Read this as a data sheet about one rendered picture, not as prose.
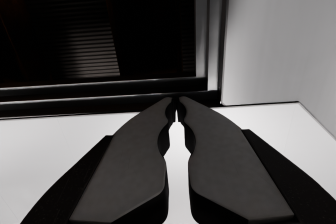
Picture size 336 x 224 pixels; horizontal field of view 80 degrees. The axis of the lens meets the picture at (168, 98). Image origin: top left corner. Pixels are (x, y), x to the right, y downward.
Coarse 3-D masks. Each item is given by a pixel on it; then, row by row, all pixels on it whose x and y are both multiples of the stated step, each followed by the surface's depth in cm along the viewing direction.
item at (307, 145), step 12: (300, 108) 13; (300, 120) 14; (312, 120) 14; (288, 132) 14; (300, 132) 14; (312, 132) 14; (324, 132) 14; (288, 144) 15; (300, 144) 15; (312, 144) 15; (324, 144) 15; (288, 156) 15; (300, 156) 15; (312, 156) 15; (324, 156) 15; (300, 168) 16; (312, 168) 16; (324, 168) 16; (324, 180) 16
